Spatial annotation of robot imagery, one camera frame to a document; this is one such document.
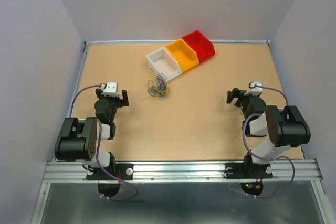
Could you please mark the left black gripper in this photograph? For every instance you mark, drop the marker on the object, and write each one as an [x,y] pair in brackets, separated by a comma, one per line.
[119,102]

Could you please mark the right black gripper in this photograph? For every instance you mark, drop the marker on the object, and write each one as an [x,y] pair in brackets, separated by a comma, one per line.
[236,93]

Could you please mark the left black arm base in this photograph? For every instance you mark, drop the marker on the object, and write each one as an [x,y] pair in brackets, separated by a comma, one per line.
[123,171]

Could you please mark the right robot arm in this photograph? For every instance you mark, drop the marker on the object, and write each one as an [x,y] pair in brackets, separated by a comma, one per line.
[267,130]

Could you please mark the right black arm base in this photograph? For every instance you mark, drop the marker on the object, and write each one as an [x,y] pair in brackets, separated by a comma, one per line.
[241,171]

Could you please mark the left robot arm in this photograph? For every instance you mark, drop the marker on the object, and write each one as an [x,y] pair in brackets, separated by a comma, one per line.
[77,141]

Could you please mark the white plastic bin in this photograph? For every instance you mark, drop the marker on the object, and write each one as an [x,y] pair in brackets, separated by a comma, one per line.
[164,64]

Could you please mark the red plastic bin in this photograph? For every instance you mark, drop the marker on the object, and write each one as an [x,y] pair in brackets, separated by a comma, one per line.
[203,47]

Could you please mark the yellow plastic bin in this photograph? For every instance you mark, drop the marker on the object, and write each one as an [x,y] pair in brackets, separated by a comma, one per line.
[185,56]

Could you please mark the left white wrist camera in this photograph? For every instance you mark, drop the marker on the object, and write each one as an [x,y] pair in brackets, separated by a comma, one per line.
[110,89]

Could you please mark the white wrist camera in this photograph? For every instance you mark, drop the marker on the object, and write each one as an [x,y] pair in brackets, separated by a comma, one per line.
[256,89]
[110,89]

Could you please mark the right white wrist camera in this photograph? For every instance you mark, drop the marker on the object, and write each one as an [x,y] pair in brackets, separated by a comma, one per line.
[256,89]

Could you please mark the aluminium front rail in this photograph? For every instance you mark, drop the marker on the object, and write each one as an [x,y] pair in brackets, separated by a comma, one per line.
[169,172]

